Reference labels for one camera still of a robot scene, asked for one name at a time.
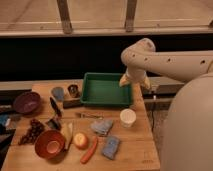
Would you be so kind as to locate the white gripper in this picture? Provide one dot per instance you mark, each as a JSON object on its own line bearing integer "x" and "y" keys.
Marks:
{"x": 135, "y": 76}

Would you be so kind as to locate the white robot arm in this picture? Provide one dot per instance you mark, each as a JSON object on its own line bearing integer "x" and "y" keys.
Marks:
{"x": 188, "y": 129}

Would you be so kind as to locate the orange bowl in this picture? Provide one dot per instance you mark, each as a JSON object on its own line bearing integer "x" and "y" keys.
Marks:
{"x": 49, "y": 144}

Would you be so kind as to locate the purple bowl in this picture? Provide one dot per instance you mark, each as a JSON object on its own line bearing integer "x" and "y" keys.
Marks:
{"x": 27, "y": 102}

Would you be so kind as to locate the white paper cup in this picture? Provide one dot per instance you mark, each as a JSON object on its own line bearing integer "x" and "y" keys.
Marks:
{"x": 127, "y": 117}

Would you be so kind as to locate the green plastic tray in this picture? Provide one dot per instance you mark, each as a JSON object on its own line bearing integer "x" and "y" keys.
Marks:
{"x": 103, "y": 90}

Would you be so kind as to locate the grey folded cloth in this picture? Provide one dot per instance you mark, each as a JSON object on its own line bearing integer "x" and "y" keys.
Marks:
{"x": 102, "y": 127}

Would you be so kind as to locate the dark round tin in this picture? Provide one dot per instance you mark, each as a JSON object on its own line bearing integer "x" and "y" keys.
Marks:
{"x": 73, "y": 91}

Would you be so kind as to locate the blue sponge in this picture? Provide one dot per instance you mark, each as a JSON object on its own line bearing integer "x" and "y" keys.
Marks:
{"x": 111, "y": 147}

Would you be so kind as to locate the dark rectangular block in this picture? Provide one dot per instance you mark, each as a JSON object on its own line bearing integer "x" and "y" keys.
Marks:
{"x": 71, "y": 104}

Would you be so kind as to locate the red yellow apple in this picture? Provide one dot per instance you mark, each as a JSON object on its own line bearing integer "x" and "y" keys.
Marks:
{"x": 81, "y": 141}

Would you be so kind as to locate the orange carrot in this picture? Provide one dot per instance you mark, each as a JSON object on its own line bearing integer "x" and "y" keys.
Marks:
{"x": 86, "y": 157}

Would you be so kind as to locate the dark small scoop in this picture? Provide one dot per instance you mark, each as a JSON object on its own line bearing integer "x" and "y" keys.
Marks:
{"x": 54, "y": 124}

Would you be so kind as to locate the bunch of dark grapes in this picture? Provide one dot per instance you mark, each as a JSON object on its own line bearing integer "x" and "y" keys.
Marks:
{"x": 35, "y": 129}

